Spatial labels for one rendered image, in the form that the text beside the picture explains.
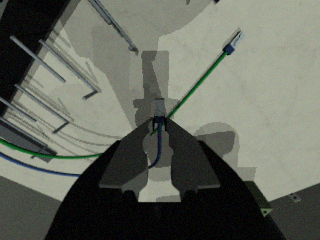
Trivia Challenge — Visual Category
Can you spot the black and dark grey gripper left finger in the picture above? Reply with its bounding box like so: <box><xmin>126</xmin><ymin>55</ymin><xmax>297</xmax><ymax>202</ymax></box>
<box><xmin>44</xmin><ymin>117</ymin><xmax>155</xmax><ymax>240</ymax></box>

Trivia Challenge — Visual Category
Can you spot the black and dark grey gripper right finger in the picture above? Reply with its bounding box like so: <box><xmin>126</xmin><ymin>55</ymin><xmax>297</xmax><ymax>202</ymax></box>
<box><xmin>164</xmin><ymin>117</ymin><xmax>275</xmax><ymax>240</ymax></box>

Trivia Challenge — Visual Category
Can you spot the blue patch cord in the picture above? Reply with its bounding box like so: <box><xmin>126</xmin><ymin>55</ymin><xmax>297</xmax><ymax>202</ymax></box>
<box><xmin>0</xmin><ymin>123</ymin><xmax>162</xmax><ymax>177</ymax></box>

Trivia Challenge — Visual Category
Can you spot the green patch cord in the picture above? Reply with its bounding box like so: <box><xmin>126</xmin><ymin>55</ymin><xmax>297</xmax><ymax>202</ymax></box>
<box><xmin>0</xmin><ymin>51</ymin><xmax>228</xmax><ymax>159</ymax></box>

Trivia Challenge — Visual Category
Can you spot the dark grey port rack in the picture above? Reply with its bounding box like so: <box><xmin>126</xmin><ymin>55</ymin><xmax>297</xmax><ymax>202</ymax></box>
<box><xmin>0</xmin><ymin>0</ymin><xmax>138</xmax><ymax>155</ymax></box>

